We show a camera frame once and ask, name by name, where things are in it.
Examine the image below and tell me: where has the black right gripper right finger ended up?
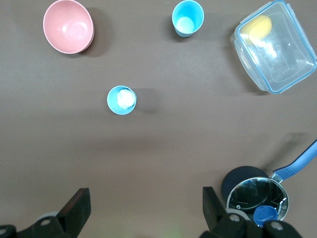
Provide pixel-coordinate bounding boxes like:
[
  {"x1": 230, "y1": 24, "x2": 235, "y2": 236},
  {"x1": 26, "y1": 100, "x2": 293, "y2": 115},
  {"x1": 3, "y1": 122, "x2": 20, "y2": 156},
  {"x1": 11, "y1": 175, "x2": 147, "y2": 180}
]
[{"x1": 200, "y1": 186, "x2": 302, "y2": 238}]

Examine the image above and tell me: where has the pink bowl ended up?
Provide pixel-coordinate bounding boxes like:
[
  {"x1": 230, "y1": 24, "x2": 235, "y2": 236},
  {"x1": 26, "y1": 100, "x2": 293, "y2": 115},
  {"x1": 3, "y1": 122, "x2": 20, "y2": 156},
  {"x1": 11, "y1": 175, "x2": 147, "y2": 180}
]
[{"x1": 43, "y1": 0, "x2": 95, "y2": 55}]

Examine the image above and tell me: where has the blue cup holding white tissue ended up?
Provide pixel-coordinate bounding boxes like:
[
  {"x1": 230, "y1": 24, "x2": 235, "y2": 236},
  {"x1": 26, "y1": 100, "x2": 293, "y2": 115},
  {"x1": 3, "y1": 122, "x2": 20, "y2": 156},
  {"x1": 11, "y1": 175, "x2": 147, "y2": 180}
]
[{"x1": 106, "y1": 85, "x2": 138, "y2": 116}]

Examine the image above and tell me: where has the yellow food piece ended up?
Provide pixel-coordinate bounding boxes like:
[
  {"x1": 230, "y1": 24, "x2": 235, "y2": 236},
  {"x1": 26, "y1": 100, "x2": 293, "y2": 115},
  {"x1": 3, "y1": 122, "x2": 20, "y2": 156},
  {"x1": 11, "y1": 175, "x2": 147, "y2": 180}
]
[{"x1": 239, "y1": 15, "x2": 273, "y2": 47}]

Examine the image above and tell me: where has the empty blue cup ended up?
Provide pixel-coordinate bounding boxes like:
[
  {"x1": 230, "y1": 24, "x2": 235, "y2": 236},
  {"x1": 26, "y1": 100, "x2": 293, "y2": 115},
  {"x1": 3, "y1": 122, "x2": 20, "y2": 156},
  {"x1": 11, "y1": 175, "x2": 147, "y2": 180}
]
[{"x1": 171, "y1": 0, "x2": 205, "y2": 38}]

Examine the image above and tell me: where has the clear plastic container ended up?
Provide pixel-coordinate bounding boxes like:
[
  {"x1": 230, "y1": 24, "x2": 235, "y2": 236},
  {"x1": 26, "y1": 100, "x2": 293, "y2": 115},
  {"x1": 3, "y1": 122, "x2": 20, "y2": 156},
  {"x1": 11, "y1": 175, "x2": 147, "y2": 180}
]
[{"x1": 230, "y1": 0, "x2": 317, "y2": 95}]

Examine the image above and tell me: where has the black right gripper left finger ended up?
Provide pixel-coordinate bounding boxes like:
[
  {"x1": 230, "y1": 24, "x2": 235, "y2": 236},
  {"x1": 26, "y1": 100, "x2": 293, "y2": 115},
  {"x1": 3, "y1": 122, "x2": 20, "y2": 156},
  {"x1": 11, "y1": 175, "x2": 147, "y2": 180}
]
[{"x1": 0, "y1": 187, "x2": 91, "y2": 238}]

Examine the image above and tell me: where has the crumpled white tissue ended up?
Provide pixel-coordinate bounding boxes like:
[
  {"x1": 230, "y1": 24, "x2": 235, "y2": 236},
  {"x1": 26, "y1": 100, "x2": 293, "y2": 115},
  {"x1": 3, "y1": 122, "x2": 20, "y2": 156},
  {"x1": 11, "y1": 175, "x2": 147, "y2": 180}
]
[{"x1": 116, "y1": 88, "x2": 136, "y2": 110}]

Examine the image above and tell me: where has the black utensil holder cup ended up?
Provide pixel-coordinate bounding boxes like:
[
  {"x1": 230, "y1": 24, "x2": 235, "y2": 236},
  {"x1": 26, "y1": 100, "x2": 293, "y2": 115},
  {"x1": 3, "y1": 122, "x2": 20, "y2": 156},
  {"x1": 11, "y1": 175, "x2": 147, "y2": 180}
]
[{"x1": 221, "y1": 138, "x2": 317, "y2": 214}]

